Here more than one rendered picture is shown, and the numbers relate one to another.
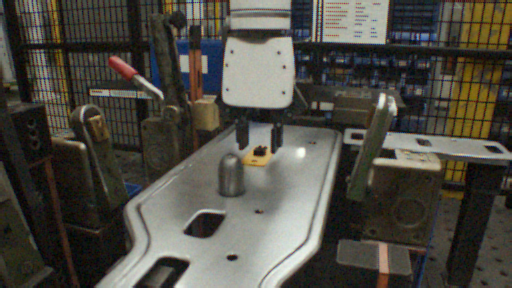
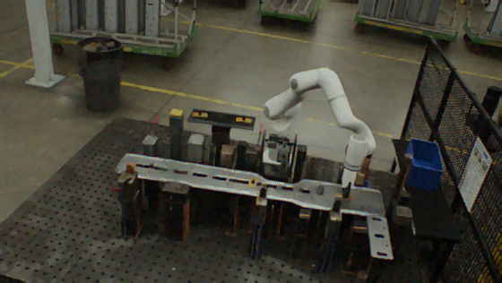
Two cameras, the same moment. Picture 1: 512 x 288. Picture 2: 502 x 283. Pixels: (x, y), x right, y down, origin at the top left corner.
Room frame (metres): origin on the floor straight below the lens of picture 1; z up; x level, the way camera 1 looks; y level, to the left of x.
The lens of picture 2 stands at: (-0.40, -1.70, 2.36)
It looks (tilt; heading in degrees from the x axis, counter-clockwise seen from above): 31 degrees down; 77
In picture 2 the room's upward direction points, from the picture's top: 6 degrees clockwise
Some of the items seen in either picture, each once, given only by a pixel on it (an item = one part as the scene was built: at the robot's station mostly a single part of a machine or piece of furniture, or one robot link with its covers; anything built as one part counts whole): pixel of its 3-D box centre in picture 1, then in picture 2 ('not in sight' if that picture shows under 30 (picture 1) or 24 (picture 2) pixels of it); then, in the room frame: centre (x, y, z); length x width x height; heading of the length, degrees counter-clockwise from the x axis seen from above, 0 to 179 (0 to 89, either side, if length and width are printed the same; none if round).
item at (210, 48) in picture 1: (209, 63); (422, 163); (1.00, 0.12, 1.10); 0.30 x 0.17 x 0.13; 66
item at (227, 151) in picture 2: not in sight; (225, 178); (-0.05, 0.33, 0.89); 0.13 x 0.11 x 0.38; 72
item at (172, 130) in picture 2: not in sight; (176, 148); (-0.31, 0.60, 0.92); 0.08 x 0.08 x 0.44; 72
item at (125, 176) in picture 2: not in sight; (130, 205); (-0.56, 0.13, 0.88); 0.15 x 0.11 x 0.36; 72
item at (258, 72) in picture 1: (259, 66); (350, 174); (0.50, -0.01, 1.14); 0.10 x 0.07 x 0.11; 73
